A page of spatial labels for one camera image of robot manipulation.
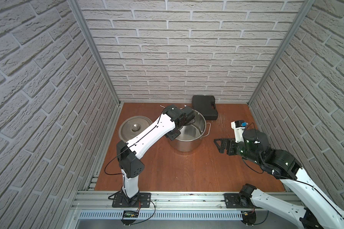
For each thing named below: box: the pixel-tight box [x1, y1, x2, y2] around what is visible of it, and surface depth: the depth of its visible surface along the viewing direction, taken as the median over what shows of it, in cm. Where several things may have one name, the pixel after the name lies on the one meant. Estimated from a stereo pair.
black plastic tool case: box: [191, 94, 218, 121], surface depth 116 cm
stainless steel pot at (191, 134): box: [168, 109, 211, 152], surface depth 96 cm
